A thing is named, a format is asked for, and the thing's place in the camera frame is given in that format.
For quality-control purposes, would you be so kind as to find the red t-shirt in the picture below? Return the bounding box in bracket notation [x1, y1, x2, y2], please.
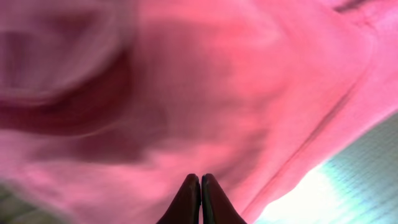
[1, 0, 397, 223]

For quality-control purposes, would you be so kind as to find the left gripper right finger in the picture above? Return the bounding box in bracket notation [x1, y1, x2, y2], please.
[201, 174, 246, 224]

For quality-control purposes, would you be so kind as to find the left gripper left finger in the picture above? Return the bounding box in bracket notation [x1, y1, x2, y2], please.
[157, 174, 201, 224]

